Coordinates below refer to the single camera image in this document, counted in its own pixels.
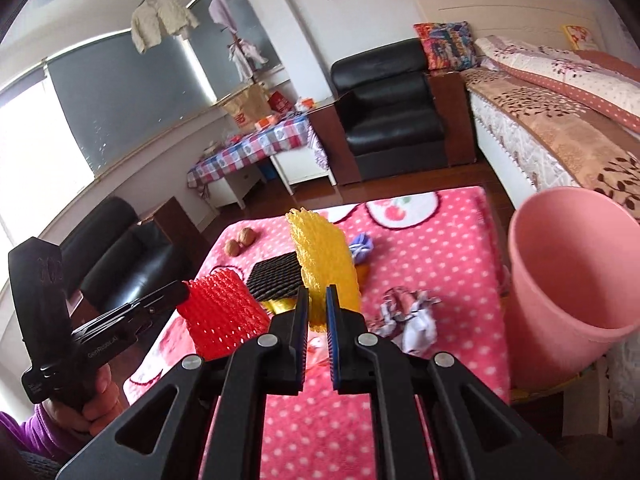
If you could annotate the white hanging garment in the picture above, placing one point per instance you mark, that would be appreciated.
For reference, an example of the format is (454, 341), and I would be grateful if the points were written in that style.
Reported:
(247, 60)

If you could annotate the floral quilt with dotted border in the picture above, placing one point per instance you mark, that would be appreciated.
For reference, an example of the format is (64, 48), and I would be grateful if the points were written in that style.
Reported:
(540, 67)

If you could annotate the gold foil wrapper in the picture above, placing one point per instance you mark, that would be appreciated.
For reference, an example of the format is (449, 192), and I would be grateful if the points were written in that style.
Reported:
(280, 306)

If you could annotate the wooden coat rack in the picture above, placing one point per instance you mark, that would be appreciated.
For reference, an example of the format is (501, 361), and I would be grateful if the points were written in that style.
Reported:
(239, 35)

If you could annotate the orange and white packet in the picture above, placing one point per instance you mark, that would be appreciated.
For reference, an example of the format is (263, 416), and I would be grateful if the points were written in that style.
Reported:
(305, 104)

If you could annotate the pink hanging garment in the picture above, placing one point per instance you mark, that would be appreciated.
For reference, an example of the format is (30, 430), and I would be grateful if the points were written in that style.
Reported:
(222, 10)

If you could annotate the yellow foam fruit net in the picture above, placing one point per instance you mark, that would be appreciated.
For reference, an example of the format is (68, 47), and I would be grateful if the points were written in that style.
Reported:
(320, 255)

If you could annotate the cream knitted sweater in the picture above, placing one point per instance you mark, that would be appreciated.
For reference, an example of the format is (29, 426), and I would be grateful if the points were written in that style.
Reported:
(160, 22)

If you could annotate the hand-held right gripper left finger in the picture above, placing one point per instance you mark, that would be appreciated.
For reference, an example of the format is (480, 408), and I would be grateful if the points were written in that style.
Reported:
(302, 340)

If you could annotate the person's left forearm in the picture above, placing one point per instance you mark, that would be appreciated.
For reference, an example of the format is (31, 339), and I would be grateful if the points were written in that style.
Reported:
(30, 435)

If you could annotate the brown walnut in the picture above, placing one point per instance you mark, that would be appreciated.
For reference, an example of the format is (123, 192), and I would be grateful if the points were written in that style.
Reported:
(232, 247)
(247, 236)

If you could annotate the checkered cloth side table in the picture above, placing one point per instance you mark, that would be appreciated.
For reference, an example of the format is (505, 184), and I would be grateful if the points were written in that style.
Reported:
(260, 145)

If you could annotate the blue white cloth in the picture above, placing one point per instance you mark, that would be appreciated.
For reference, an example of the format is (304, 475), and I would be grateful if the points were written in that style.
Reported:
(361, 249)

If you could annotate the white table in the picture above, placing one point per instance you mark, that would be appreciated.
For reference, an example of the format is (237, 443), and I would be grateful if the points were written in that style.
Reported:
(300, 167)

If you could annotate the yellow pillow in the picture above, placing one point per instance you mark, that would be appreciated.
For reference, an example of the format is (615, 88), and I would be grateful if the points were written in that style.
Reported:
(580, 37)

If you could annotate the black foam fruit net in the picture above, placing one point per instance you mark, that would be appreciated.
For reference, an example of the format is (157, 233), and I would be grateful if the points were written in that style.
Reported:
(275, 277)

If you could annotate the red foam fruit net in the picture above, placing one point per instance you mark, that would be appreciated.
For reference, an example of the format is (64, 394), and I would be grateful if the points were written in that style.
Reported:
(220, 315)

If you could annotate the person's left hand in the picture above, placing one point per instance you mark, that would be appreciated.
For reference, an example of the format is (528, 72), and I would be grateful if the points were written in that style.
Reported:
(97, 410)

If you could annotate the pink polka dot blanket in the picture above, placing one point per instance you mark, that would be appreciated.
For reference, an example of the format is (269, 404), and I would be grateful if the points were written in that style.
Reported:
(440, 260)

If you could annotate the crumpled printed paper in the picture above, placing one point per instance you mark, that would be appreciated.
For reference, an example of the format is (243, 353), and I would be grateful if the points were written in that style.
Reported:
(412, 320)

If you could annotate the colourful comic print pillow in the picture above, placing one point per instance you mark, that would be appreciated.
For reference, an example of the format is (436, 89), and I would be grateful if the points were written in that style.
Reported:
(445, 45)

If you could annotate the orange box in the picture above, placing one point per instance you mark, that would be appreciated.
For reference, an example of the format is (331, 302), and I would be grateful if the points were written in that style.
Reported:
(266, 121)

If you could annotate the wide grey window blind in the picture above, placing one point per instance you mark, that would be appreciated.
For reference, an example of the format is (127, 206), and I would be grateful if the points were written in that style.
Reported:
(125, 95)

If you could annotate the orange wrapper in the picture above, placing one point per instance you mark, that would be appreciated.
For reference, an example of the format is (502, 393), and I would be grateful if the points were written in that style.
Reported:
(361, 272)

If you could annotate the bed with floral quilt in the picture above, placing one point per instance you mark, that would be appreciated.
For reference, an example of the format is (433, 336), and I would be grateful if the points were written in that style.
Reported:
(550, 120)

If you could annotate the black leather armchair wooden sides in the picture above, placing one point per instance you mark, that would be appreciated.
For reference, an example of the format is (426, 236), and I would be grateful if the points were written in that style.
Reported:
(390, 125)
(125, 260)

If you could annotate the clear plastic bag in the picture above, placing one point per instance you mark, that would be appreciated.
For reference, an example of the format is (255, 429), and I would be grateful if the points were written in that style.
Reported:
(220, 146)

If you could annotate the white bed with headboard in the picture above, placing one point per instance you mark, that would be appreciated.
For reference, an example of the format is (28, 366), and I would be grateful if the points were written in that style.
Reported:
(505, 150)

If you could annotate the brown paper bag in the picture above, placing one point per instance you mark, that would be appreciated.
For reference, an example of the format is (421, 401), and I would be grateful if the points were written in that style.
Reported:
(250, 105)

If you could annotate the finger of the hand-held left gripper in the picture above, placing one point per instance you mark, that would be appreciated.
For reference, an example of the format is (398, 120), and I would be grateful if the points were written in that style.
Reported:
(160, 297)
(155, 320)

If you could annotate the pink plastic bucket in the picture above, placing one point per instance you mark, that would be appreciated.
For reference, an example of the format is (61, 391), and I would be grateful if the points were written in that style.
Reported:
(550, 310)

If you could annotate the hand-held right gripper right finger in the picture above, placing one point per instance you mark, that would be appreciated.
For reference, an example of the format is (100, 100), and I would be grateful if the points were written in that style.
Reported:
(333, 340)

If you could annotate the blue container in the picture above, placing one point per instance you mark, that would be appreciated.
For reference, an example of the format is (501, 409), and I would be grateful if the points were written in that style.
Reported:
(268, 171)

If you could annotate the red box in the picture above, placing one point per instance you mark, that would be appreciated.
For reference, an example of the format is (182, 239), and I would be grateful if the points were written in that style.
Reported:
(280, 102)

